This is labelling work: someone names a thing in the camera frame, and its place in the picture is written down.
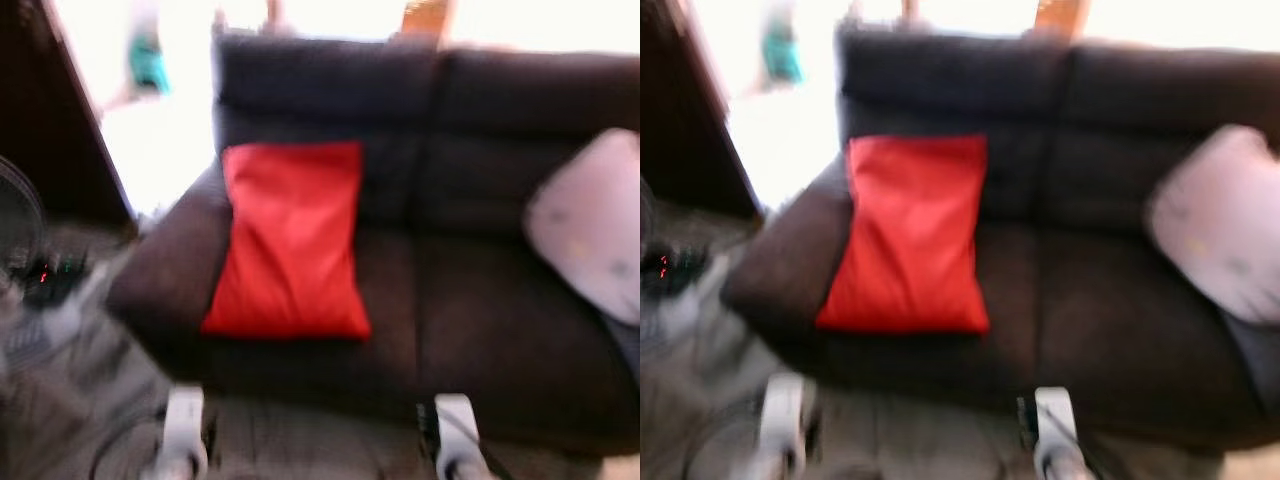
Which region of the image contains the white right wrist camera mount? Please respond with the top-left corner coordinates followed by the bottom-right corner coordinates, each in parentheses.
top-left (1033, 387), bottom-right (1084, 466)
top-left (433, 393), bottom-right (484, 466)

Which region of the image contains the dark brown wooden door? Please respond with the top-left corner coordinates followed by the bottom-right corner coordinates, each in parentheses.
top-left (0, 0), bottom-right (136, 226)
top-left (640, 0), bottom-right (761, 216)

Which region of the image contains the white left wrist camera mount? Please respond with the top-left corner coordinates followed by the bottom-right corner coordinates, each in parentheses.
top-left (163, 385), bottom-right (209, 466)
top-left (762, 373), bottom-right (809, 466)

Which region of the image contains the white pillow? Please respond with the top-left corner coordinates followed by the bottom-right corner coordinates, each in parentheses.
top-left (1145, 124), bottom-right (1280, 326)
top-left (523, 128), bottom-right (640, 326)

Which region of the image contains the white table fan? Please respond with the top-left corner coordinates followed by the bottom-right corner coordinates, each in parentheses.
top-left (0, 155), bottom-right (46, 271)

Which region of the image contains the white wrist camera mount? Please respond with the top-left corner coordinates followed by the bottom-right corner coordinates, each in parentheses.
top-left (433, 393), bottom-right (484, 466)
top-left (762, 373), bottom-right (809, 466)
top-left (1033, 387), bottom-right (1084, 466)
top-left (163, 385), bottom-right (209, 466)

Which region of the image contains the brown fabric sofa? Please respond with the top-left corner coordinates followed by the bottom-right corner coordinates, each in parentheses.
top-left (720, 25), bottom-right (1280, 451)
top-left (105, 30), bottom-right (640, 456)

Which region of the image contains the teal plastic stool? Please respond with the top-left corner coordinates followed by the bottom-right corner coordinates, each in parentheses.
top-left (128, 30), bottom-right (169, 96)
top-left (765, 25), bottom-right (806, 86)

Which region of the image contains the orange brown wooden object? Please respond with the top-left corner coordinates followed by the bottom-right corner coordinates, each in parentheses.
top-left (400, 0), bottom-right (459, 43)
top-left (1035, 0), bottom-right (1091, 39)

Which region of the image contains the red pillow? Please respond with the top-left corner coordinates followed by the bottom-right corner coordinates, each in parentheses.
top-left (200, 140), bottom-right (373, 341)
top-left (815, 133), bottom-right (991, 336)

